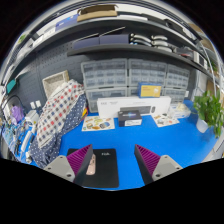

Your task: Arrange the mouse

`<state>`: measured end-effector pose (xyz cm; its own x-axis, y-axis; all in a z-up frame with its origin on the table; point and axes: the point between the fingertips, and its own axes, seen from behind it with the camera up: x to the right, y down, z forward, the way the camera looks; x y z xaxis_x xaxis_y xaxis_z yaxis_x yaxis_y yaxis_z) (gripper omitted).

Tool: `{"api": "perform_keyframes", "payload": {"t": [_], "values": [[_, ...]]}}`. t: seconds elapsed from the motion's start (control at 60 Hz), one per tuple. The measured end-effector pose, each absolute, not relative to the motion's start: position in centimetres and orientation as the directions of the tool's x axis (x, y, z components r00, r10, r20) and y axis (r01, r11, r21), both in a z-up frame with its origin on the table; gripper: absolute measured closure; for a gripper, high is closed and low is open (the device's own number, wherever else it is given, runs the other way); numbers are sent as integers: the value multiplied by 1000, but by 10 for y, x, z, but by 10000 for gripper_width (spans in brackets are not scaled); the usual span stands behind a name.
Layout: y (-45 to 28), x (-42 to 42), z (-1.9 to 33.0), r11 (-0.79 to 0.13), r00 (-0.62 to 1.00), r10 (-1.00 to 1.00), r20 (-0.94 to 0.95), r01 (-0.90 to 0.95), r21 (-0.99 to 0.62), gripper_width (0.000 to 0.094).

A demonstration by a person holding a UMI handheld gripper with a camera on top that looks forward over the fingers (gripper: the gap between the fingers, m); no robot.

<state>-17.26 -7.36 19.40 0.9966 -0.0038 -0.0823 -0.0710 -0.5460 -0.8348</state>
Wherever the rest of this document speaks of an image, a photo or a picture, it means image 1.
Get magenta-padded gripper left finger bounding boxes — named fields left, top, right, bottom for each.
left=44, top=144, right=94, bottom=187

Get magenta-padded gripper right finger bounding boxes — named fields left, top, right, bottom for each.
left=134, top=144, right=184, bottom=185

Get pink translucent computer mouse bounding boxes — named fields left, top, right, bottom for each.
left=85, top=153, right=97, bottom=176

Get black mouse pad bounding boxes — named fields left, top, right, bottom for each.
left=66, top=148, right=120, bottom=189

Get navy polka dot cloth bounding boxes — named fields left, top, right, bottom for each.
left=28, top=93, right=89, bottom=169

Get colourful sticker sheet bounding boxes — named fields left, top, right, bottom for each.
left=150, top=112, right=181, bottom=129
left=81, top=115, right=116, bottom=133

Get red blue checked cloth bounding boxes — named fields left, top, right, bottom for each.
left=35, top=79, right=86, bottom=149

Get small black box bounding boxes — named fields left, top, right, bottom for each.
left=117, top=110, right=143, bottom=128

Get long white keyboard box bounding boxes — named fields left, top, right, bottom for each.
left=96, top=95, right=172, bottom=119

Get small purple object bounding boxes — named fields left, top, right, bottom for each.
left=10, top=105, right=25, bottom=125

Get green plant in white pot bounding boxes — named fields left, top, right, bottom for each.
left=192, top=90, right=224, bottom=139

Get yellow and blue box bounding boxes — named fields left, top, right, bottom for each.
left=137, top=82, right=163, bottom=99

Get white woven basket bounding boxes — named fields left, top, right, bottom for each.
left=41, top=69, right=70, bottom=100

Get white metal rack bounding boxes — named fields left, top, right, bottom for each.
left=196, top=36, right=224, bottom=101

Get teal object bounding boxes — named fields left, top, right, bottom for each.
left=5, top=78, right=18, bottom=95

